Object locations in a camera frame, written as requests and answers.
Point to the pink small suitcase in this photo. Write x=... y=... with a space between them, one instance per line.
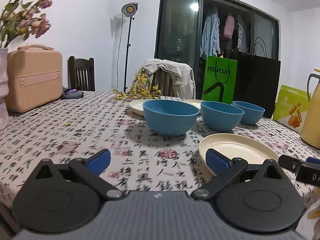
x=35 y=77

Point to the dried pink rose bouquet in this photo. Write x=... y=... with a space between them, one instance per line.
x=25 y=19

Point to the chair with beige jacket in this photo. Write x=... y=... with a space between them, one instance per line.
x=163 y=80

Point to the dark wooden chair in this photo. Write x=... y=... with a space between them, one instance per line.
x=81 y=74

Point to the yellow thermos jug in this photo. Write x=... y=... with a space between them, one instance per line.
x=311 y=129

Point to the large blue bowl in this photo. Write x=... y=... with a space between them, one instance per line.
x=170 y=118

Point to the yellow flower branch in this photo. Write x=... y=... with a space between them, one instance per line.
x=141 y=88

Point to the hanging light shirt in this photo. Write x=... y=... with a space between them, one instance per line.
x=242 y=35

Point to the white textured vase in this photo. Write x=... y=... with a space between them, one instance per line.
x=4 y=89

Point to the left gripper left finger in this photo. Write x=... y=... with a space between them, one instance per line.
x=59 y=198

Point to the green mucun paper bag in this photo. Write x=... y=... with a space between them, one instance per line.
x=219 y=79

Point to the black sliding glass door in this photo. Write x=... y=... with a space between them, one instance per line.
x=181 y=23

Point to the small blue bowl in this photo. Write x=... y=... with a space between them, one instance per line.
x=252 y=112

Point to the beige jacket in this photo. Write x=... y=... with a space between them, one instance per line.
x=181 y=73

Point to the hanging pink garment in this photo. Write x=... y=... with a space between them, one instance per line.
x=229 y=27

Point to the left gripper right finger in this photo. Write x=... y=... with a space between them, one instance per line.
x=257 y=198

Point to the black paper bag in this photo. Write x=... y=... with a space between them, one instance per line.
x=257 y=81

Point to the cream plate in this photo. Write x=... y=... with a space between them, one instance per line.
x=137 y=106
x=194 y=102
x=231 y=146

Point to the studio light on stand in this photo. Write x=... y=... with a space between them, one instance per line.
x=129 y=10

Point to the hanging blue shirt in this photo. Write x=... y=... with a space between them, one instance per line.
x=210 y=43

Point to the grey purple cloth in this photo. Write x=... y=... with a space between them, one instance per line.
x=69 y=93

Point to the lime green snack box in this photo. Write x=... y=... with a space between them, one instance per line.
x=291 y=108

